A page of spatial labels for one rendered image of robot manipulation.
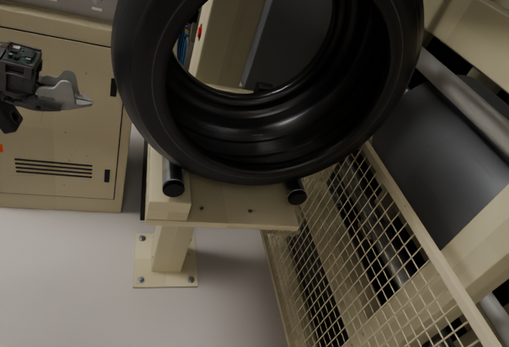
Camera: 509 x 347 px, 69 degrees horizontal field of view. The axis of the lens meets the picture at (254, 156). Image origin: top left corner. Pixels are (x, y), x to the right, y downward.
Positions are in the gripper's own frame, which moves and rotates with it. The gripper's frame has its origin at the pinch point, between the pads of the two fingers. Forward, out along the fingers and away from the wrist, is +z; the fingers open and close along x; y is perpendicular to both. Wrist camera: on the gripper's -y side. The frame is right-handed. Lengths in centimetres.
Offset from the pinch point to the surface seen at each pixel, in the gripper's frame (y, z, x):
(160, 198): -11.4, 17.7, -10.7
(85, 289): -99, 11, 19
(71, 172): -75, -2, 57
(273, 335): -90, 85, -4
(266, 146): -2.6, 41.7, 3.6
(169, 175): -5.8, 17.9, -9.2
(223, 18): 16.7, 25.7, 25.4
